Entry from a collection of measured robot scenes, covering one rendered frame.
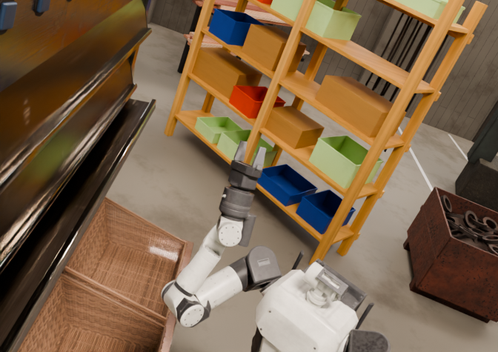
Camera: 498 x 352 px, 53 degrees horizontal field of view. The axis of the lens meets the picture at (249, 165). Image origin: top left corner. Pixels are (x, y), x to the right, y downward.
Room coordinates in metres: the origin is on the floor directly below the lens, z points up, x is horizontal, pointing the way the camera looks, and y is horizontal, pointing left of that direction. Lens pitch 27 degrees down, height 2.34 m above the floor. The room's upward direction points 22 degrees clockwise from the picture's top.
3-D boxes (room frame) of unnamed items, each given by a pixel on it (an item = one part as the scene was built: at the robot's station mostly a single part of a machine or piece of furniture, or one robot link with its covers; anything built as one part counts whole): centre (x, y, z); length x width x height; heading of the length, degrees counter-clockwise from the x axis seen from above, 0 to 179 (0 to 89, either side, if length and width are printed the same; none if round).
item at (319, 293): (1.20, -0.33, 1.46); 0.10 x 0.07 x 0.09; 64
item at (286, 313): (1.25, -0.36, 1.26); 0.34 x 0.30 x 0.36; 64
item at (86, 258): (1.79, 0.34, 0.72); 0.56 x 0.49 x 0.28; 8
